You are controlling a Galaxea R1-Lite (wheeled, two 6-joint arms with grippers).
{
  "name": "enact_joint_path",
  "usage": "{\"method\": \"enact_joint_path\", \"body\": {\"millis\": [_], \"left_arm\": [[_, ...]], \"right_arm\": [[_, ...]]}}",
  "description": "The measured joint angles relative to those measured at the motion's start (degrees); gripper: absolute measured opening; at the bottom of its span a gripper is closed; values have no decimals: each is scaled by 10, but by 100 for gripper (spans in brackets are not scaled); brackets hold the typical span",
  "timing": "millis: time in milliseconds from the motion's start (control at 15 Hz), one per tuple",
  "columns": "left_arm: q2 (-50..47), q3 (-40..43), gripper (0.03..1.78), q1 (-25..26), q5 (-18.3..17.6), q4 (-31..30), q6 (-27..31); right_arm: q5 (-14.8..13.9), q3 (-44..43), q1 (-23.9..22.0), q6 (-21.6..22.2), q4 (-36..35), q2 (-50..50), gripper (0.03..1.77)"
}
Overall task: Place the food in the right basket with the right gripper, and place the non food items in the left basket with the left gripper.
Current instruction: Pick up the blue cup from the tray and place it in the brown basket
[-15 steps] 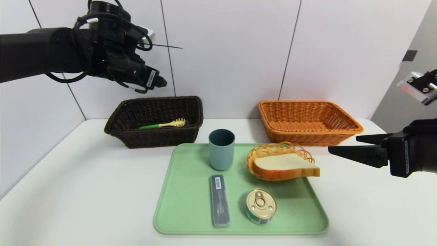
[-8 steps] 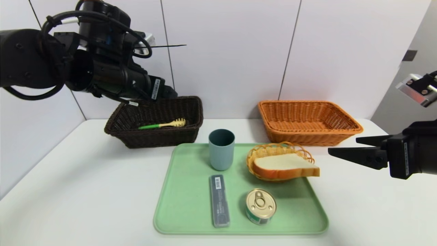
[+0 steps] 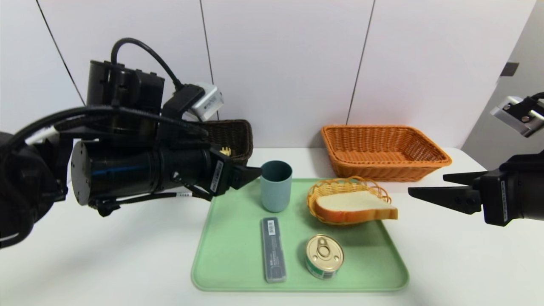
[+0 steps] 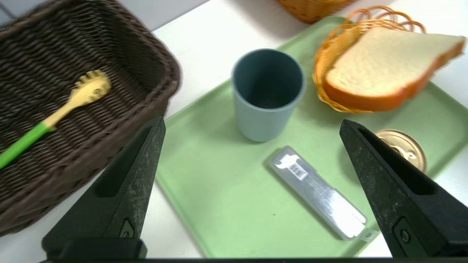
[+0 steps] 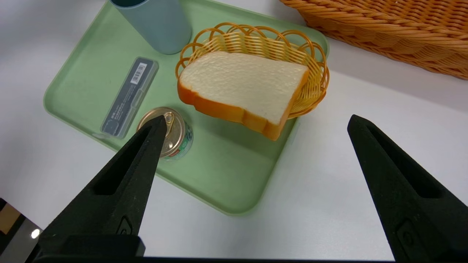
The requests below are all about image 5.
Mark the light green plastic tray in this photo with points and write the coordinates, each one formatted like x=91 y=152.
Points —
x=234 y=171

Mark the small round orange wicker basket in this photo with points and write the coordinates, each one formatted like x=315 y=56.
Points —
x=256 y=42

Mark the tin can gold lid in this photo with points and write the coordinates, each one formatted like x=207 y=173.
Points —
x=179 y=135

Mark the large orange wicker basket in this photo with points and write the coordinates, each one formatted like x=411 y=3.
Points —
x=395 y=29

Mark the white bread slice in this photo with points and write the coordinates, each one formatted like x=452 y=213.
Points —
x=241 y=84

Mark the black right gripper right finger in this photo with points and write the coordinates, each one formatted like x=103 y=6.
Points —
x=413 y=204

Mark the blue-grey plastic cup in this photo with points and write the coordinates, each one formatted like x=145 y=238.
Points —
x=157 y=25

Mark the grey clear cutlery case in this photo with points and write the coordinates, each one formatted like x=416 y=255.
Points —
x=128 y=98

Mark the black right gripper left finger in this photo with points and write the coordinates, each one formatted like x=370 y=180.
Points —
x=113 y=193

